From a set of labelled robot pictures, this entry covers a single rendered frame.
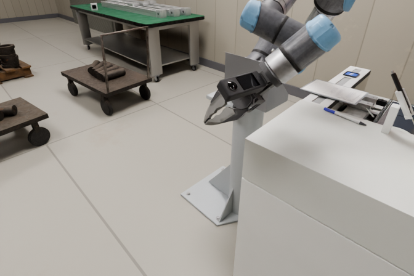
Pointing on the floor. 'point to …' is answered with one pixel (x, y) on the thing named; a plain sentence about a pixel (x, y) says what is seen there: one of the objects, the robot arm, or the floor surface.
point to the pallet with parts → (12, 64)
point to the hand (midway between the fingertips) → (207, 121)
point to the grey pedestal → (225, 175)
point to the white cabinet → (296, 243)
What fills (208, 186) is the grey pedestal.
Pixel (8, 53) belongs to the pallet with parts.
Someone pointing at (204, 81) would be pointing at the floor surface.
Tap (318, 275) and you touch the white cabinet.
